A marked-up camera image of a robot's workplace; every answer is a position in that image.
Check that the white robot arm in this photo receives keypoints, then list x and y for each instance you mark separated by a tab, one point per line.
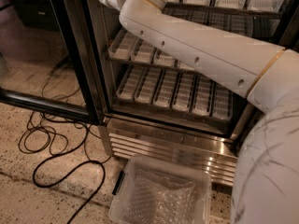
266	185

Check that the middle wire fridge shelf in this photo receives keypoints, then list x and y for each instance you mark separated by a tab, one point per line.
174	67

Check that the open glass fridge door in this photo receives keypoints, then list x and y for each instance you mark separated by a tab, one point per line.
53	72

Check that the wire fridge shelf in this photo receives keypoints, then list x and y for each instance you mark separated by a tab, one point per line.
230	11
202	105
174	67

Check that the dark cabinet in background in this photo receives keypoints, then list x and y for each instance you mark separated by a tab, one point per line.
36	13

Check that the top wire fridge shelf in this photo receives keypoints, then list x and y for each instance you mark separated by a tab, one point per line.
230	11

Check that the bubble wrap sheet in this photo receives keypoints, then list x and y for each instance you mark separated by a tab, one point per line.
160	199

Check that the bottom wire fridge shelf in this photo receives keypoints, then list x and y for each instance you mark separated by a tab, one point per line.
202	105

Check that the stainless steel glass-door fridge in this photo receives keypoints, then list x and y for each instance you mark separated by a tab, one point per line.
203	143

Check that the clear plastic storage bin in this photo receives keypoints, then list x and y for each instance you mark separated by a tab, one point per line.
124	189

